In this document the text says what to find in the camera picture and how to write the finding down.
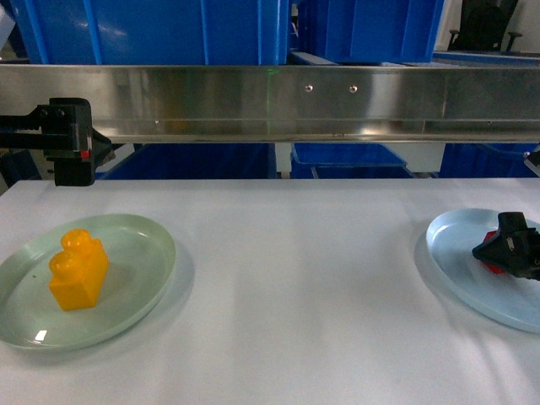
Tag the large blue bin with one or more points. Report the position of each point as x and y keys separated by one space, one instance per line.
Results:
x=369 y=31
x=153 y=32

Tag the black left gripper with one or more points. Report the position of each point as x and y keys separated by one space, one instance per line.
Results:
x=64 y=128

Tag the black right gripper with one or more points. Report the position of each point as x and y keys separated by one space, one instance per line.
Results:
x=515 y=245

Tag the yellow toy block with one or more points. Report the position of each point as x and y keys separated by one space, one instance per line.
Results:
x=78 y=271

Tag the large blue bin right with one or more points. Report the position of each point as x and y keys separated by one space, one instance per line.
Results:
x=369 y=31

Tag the stainless steel shelf rail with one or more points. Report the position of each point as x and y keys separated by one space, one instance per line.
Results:
x=191 y=104

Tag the light blue round plate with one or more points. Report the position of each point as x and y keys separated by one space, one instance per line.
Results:
x=450 y=239

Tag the red toy block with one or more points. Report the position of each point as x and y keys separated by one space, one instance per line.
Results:
x=489 y=264

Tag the green round plate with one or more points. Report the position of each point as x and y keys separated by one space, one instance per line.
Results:
x=142 y=256

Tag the large blue bin left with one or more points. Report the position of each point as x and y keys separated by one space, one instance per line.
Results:
x=153 y=32

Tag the black office chair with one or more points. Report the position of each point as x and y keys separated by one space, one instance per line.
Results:
x=483 y=26

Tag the blue bin lower shelf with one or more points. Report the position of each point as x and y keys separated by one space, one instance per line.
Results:
x=346 y=161

